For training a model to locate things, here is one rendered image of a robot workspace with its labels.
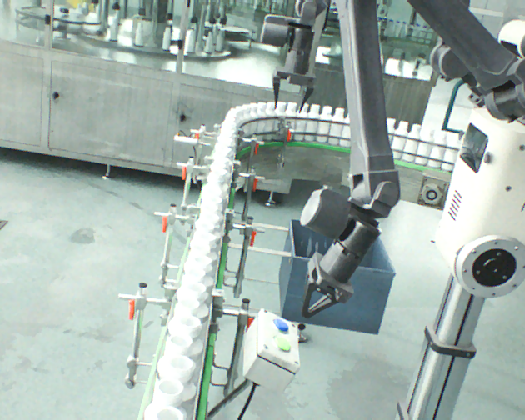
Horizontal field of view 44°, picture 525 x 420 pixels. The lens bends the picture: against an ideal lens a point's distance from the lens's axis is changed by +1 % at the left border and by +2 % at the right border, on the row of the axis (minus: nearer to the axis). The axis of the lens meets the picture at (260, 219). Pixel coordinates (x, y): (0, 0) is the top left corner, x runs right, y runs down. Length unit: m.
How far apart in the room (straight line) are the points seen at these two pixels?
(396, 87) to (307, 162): 3.81
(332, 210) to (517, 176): 0.55
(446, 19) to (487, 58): 0.10
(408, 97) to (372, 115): 5.73
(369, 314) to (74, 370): 1.41
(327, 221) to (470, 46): 0.41
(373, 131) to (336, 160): 1.99
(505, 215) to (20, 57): 4.00
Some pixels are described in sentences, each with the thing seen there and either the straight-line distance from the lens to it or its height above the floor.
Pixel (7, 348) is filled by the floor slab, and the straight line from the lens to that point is 3.07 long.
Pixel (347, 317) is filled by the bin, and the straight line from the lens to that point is 2.02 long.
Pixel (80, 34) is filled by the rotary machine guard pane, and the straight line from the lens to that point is 4.85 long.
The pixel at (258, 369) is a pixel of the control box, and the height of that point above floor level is 1.08.
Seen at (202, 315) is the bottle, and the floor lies 1.12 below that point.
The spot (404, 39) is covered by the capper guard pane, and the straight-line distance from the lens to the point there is 6.73.
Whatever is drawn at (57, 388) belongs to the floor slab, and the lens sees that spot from 2.84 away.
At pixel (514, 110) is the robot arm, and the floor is 1.56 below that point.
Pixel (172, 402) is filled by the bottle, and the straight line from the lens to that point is 0.93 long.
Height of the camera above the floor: 1.73
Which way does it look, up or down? 22 degrees down
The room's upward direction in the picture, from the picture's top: 10 degrees clockwise
